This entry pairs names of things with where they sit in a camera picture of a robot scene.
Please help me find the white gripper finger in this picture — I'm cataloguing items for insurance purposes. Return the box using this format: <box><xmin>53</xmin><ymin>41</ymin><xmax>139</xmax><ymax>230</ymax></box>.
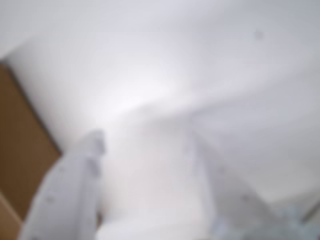
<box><xmin>16</xmin><ymin>128</ymin><xmax>106</xmax><ymax>240</ymax></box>
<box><xmin>184</xmin><ymin>133</ymin><xmax>277</xmax><ymax>240</ymax></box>

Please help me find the brown cardboard box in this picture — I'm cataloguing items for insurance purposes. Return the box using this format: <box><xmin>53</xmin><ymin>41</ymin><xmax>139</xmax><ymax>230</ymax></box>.
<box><xmin>0</xmin><ymin>61</ymin><xmax>104</xmax><ymax>240</ymax></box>

